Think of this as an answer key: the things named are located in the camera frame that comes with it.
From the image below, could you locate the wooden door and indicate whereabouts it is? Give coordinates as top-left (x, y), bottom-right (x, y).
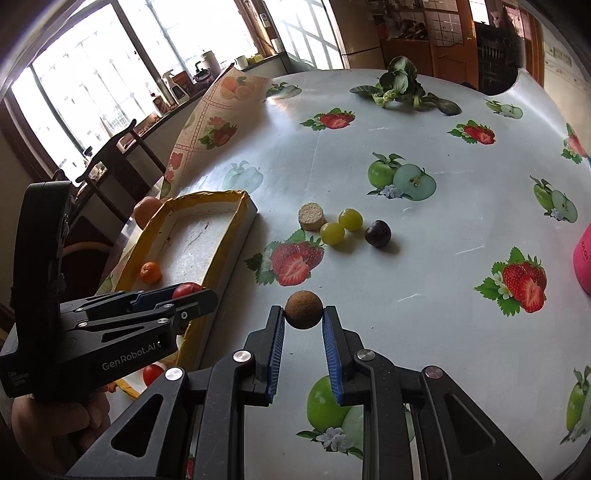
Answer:
top-left (429, 0), bottom-right (479, 85)

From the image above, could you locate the large orange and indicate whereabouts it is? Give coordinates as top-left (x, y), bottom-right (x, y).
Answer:
top-left (134, 196), bottom-right (164, 229)

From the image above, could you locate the white thermos jug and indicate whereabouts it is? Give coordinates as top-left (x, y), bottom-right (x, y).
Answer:
top-left (201, 50), bottom-right (223, 78)

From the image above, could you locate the yellow-rimmed cardboard tray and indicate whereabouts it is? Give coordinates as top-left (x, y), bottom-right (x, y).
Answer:
top-left (97, 188), bottom-right (259, 400)

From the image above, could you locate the white refrigerator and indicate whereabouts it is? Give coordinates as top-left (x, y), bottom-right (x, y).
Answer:
top-left (323, 0), bottom-right (385, 71)

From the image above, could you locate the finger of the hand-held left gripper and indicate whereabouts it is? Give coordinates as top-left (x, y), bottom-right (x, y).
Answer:
top-left (76, 288), bottom-right (219, 346)
top-left (60, 286), bottom-right (178, 320)

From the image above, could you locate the pink bottle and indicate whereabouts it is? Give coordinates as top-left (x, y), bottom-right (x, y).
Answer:
top-left (573, 226), bottom-right (591, 296)

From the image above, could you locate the green grape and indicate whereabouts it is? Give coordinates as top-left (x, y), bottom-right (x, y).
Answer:
top-left (338, 209), bottom-right (363, 232)
top-left (320, 222), bottom-right (346, 245)

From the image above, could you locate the dark slatted chair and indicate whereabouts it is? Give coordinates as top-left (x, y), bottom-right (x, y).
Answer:
top-left (478, 23), bottom-right (523, 93)

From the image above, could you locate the green bok choy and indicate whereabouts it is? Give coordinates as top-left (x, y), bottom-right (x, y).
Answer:
top-left (349, 56), bottom-right (462, 116)

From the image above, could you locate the fruit printed tablecloth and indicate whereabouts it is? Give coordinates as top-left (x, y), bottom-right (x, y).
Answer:
top-left (97, 65), bottom-right (591, 480)

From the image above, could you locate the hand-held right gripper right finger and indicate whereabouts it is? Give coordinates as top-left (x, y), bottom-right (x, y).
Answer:
top-left (322, 305), bottom-right (543, 480)

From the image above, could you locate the dark wooden chair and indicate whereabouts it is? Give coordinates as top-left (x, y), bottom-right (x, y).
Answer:
top-left (76, 119), bottom-right (167, 232)

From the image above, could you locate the large dark grape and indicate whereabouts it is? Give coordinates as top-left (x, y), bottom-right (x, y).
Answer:
top-left (365, 220), bottom-right (392, 249)

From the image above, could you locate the white spray bottle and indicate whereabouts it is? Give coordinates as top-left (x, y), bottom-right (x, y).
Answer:
top-left (161, 69), bottom-right (182, 105)

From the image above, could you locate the brown longan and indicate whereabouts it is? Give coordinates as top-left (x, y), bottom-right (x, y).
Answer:
top-left (284, 291), bottom-right (324, 330)

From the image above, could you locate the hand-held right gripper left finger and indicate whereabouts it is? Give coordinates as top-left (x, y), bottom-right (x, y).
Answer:
top-left (65, 305), bottom-right (284, 480)

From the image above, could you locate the person's left hand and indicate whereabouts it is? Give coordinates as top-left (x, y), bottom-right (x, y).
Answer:
top-left (11, 379), bottom-right (112, 462)

